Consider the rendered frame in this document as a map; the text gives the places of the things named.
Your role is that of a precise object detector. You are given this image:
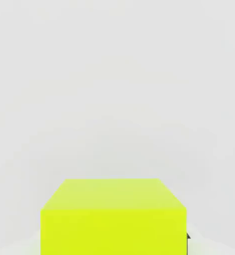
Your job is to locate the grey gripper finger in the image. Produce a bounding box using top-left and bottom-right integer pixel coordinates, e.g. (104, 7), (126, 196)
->
(186, 232), (202, 255)

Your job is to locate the small yellow cube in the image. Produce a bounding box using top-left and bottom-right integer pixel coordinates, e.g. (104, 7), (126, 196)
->
(40, 178), (188, 255)

